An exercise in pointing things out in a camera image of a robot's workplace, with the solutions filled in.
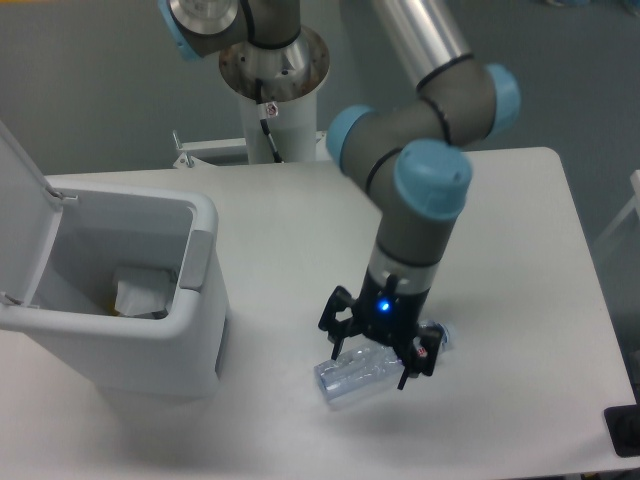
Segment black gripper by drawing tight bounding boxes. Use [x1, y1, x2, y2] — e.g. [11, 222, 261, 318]
[318, 272, 448, 390]

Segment clear crushed plastic bottle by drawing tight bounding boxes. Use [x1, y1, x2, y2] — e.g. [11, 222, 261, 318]
[313, 319, 459, 406]

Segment clear plastic wrapper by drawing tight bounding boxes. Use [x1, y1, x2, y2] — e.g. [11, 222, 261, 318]
[113, 267, 175, 319]

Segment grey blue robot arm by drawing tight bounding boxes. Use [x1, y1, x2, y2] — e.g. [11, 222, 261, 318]
[159, 1, 521, 397]

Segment yellow trash in can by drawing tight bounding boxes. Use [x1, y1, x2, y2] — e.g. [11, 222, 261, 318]
[107, 297, 121, 317]

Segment white trash can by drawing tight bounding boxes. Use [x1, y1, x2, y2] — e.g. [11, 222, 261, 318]
[1, 180, 228, 397]

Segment white trash can lid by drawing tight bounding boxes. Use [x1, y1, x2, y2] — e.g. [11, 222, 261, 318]
[1, 125, 78, 306]

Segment black object at table edge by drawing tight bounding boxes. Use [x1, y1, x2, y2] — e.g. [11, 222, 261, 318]
[604, 404, 639, 458]

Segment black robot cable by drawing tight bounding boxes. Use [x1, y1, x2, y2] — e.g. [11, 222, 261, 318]
[253, 77, 286, 165]

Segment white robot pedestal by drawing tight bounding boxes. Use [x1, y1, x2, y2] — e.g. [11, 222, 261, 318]
[171, 27, 341, 170]

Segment white frame at right edge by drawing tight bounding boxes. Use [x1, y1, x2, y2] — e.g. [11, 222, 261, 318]
[591, 170, 639, 265]

